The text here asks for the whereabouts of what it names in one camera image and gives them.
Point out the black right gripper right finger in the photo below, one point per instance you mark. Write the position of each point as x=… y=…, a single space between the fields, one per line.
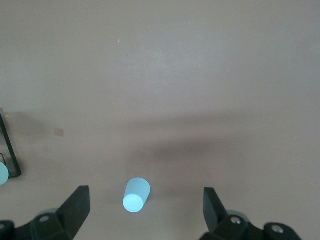
x=215 y=215

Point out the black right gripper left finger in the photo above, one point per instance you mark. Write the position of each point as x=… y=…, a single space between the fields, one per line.
x=76 y=212

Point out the small brown tape patch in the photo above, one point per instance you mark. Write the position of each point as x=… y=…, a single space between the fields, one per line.
x=59 y=132

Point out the light blue plastic cup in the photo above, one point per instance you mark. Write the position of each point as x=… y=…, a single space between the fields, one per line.
x=136 y=197

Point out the mint green plastic cup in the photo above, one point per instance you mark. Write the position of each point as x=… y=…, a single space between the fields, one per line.
x=3 y=173

